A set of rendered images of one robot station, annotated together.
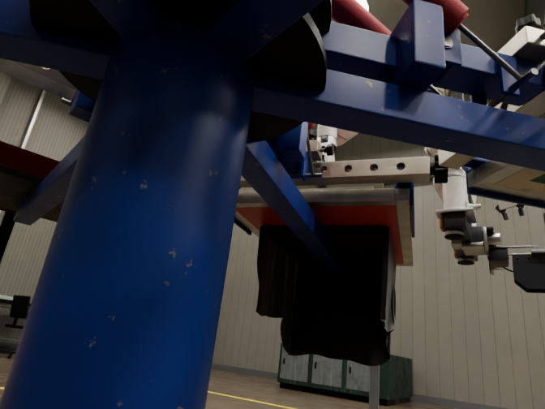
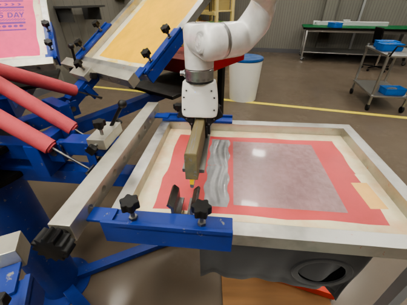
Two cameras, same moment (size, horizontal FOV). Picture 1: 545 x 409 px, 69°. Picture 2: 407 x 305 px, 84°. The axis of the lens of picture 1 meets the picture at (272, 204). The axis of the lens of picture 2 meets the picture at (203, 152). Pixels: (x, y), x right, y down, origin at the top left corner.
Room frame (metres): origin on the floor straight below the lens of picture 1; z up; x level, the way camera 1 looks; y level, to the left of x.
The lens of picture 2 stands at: (1.12, -0.77, 1.42)
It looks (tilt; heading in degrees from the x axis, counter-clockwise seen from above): 34 degrees down; 75
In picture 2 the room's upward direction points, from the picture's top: 1 degrees counter-clockwise
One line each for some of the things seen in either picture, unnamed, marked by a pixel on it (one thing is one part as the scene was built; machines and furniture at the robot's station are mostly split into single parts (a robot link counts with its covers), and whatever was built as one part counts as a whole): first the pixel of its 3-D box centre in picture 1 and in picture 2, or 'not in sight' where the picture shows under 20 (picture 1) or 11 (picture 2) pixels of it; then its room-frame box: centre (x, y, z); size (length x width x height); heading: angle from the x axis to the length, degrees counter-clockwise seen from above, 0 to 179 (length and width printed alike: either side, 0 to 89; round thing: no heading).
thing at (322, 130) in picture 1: (337, 129); (205, 48); (1.28, -0.21, 1.33); 0.15 x 0.10 x 0.11; 111
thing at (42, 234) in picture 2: (435, 169); (58, 238); (0.91, -0.41, 1.02); 0.07 x 0.06 x 0.07; 159
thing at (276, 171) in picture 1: (299, 217); (135, 176); (1.05, -0.08, 0.89); 1.24 x 0.06 x 0.06; 159
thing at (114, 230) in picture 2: (405, 212); (168, 228); (1.13, -0.41, 0.98); 0.30 x 0.05 x 0.07; 159
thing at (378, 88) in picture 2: not in sight; (386, 74); (4.75, 1.91, 0.46); 0.98 x 0.57 x 0.93; 57
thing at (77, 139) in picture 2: (291, 156); (92, 145); (0.93, -0.03, 1.02); 0.17 x 0.06 x 0.05; 159
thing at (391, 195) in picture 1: (331, 235); (259, 164); (1.45, -0.24, 0.97); 0.79 x 0.58 x 0.04; 159
